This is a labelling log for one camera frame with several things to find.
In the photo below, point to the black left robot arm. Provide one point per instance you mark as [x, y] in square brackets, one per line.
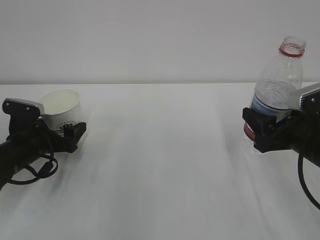
[17, 169]

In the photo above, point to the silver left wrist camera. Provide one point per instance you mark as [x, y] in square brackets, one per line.
[22, 108]

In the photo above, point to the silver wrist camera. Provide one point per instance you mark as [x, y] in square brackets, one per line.
[22, 108]
[305, 100]

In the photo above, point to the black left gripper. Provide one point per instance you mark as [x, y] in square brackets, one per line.
[41, 140]

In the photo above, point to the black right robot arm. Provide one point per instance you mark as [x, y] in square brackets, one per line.
[312, 151]

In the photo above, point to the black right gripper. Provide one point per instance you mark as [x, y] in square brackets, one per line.
[292, 133]

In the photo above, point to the white paper cup green logo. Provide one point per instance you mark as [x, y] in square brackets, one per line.
[61, 109]

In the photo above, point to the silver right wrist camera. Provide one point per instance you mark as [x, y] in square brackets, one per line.
[305, 100]

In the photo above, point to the clear plastic water bottle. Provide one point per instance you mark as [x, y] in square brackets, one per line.
[281, 76]

